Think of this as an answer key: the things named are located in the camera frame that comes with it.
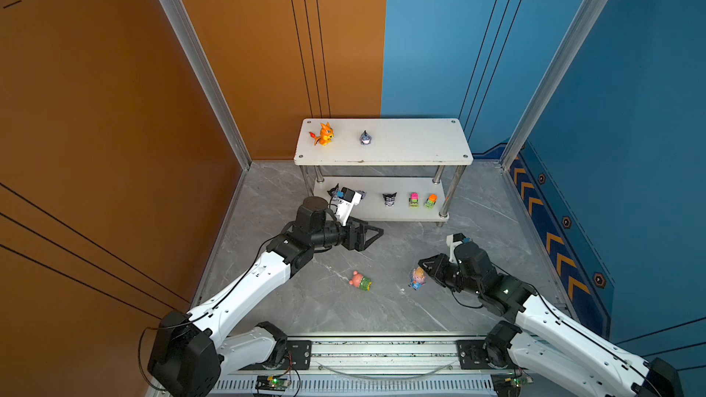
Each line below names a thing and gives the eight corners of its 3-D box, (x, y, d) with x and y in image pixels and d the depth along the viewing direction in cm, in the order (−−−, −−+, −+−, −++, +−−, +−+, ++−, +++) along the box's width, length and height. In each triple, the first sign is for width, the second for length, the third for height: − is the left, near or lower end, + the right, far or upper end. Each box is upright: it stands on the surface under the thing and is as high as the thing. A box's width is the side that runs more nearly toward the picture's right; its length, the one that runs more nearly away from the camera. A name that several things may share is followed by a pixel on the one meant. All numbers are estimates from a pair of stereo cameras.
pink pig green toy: (349, 283, 88) (349, 279, 85) (355, 274, 90) (355, 270, 87) (366, 294, 86) (366, 290, 83) (372, 284, 87) (372, 280, 85)
